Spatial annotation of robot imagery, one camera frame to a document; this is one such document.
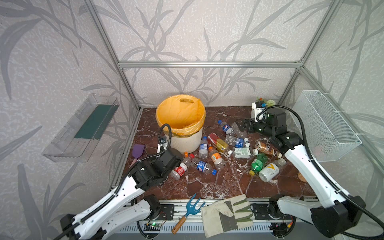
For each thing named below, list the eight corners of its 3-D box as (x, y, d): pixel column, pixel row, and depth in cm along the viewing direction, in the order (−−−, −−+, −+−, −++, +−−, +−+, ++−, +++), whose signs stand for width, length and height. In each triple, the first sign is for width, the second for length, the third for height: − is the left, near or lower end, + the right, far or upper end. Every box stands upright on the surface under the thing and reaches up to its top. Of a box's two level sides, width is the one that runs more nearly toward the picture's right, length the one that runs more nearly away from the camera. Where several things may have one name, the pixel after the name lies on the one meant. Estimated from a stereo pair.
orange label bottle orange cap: (214, 171, 89) (215, 167, 85) (208, 149, 99) (208, 144, 94) (223, 169, 90) (224, 165, 85) (216, 147, 100) (217, 142, 95)
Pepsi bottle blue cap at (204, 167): (192, 169, 88) (192, 166, 85) (194, 162, 91) (194, 159, 88) (216, 175, 86) (217, 173, 83) (218, 168, 89) (218, 165, 86)
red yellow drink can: (206, 141, 103) (206, 136, 98) (211, 136, 105) (212, 131, 100) (221, 154, 96) (222, 150, 91) (227, 149, 99) (228, 144, 94)
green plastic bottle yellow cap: (251, 178, 87) (254, 174, 82) (243, 169, 90) (245, 165, 86) (268, 162, 93) (271, 158, 89) (259, 154, 96) (262, 150, 92)
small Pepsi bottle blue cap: (227, 139, 104) (228, 134, 99) (217, 125, 112) (218, 120, 107) (233, 136, 106) (235, 131, 101) (223, 122, 113) (223, 117, 109)
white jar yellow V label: (264, 185, 84) (268, 181, 79) (256, 174, 88) (259, 170, 83) (285, 170, 90) (290, 165, 85) (276, 160, 94) (281, 156, 89)
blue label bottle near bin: (198, 159, 93) (198, 157, 90) (199, 139, 102) (199, 136, 100) (208, 159, 93) (208, 157, 90) (207, 139, 102) (207, 136, 100)
